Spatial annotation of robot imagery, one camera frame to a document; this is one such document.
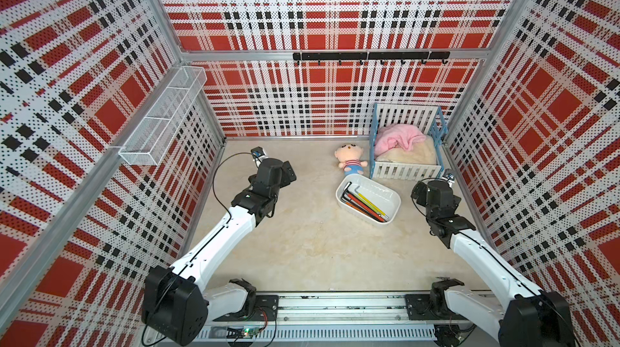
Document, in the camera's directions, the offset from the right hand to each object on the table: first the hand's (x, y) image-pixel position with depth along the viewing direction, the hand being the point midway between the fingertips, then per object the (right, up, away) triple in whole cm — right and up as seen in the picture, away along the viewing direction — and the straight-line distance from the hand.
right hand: (435, 186), depth 83 cm
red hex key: (-22, -10, +12) cm, 27 cm away
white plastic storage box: (-13, -7, +14) cm, 21 cm away
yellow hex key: (-20, -8, +15) cm, 26 cm away
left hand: (-55, +7, -1) cm, 55 cm away
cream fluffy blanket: (+5, +12, +21) cm, 25 cm away
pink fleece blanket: (-11, +20, +17) cm, 29 cm away
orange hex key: (-26, -10, +11) cm, 30 cm away
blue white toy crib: (+8, +28, +25) cm, 38 cm away
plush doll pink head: (-28, +11, +22) cm, 37 cm away
